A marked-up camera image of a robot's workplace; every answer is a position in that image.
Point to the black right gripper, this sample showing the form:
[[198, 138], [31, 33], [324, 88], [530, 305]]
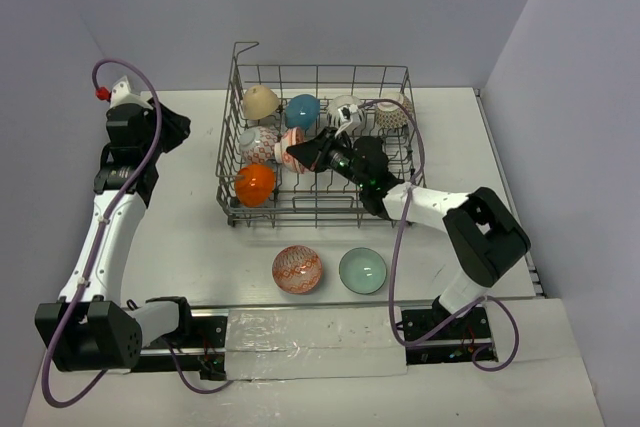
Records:
[[309, 152]]

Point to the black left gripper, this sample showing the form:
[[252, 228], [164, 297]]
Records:
[[163, 123]]

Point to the white bowl orange rim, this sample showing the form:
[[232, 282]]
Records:
[[335, 104]]

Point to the blue white patterned bowl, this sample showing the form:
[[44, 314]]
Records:
[[257, 144]]

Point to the tan bowl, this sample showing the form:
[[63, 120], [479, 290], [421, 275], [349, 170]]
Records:
[[259, 102]]

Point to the orange geometric pattern bowl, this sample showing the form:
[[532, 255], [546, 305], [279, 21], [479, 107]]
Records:
[[297, 269]]

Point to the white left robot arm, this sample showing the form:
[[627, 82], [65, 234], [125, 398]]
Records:
[[86, 327]]

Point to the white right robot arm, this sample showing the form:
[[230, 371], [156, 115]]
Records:
[[486, 238]]

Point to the pale green bowl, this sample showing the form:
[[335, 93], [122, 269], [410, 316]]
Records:
[[362, 271]]

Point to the white taped sheet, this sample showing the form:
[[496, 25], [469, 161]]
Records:
[[291, 344]]

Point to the grey wire dish rack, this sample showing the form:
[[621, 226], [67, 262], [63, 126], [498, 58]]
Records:
[[310, 199]]

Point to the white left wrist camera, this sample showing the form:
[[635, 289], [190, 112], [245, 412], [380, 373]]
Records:
[[121, 93]]

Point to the black mounting rail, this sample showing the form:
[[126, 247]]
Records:
[[203, 351]]

